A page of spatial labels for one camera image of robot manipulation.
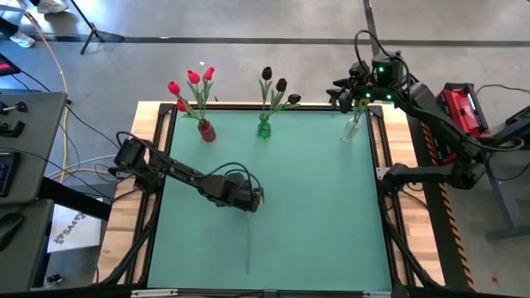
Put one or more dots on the white printed sign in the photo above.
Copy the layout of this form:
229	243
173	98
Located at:
74	236

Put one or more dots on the black lever knob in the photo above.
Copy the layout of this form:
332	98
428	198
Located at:
18	107

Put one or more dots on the grey side desk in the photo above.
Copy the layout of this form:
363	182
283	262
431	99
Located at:
37	124

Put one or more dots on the person's white shoe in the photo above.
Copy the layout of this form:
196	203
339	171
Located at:
22	40
51	6

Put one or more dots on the dark metal equipment stand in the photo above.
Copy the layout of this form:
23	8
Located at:
519	124

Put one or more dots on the black keyboard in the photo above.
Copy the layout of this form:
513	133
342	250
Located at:
6	174

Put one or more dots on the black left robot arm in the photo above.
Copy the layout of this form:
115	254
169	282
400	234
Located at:
182	174

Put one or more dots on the black tripod stand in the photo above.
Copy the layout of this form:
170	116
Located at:
96	34

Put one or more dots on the red artificial tulip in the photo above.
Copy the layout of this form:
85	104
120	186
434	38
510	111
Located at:
182	103
209	73
194	76
174	87

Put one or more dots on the black device with red display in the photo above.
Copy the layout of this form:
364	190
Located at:
6	66

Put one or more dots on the red and black tool case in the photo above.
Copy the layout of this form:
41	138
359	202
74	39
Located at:
468	109

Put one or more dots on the clear glass vase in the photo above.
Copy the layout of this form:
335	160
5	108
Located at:
350	132

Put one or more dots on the black metal table frame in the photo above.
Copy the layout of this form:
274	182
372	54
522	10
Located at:
248	107

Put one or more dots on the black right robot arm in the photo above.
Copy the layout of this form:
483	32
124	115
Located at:
439	120

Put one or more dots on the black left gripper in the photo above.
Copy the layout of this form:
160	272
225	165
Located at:
236	192

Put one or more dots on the person's leg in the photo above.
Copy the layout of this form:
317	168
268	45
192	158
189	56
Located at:
8	27

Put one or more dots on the black hazard striped base plate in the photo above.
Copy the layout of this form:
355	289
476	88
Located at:
439	248

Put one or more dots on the white edge clip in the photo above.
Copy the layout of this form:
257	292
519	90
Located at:
379	294
153	293

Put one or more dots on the black computer mouse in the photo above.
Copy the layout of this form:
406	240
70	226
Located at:
8	227

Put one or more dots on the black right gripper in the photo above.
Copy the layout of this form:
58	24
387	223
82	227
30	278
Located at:
368	89

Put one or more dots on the red ribbed vase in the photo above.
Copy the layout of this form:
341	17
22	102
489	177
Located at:
208	133

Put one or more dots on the black table-level camera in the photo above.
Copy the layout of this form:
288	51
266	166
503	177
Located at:
270	294

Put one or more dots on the orange artificial tulip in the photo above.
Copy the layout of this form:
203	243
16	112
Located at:
362	108

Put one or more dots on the green table mat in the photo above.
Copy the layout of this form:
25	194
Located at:
323	265

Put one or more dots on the green glass vase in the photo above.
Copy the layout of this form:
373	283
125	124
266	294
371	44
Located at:
264	130

